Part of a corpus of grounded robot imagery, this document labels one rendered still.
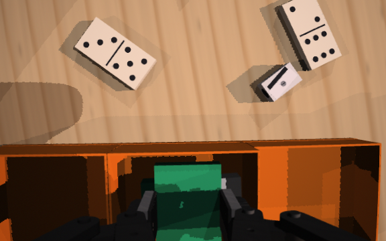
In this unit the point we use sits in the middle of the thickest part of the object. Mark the orange rack of three bins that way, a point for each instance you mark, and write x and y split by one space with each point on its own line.
41 189

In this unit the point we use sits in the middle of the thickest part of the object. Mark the white domino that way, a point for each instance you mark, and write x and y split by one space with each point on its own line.
115 53
310 32

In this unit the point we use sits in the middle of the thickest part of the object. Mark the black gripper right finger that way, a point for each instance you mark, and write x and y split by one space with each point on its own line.
239 222

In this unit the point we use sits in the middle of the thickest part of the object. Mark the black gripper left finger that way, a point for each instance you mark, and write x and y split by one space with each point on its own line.
138 223

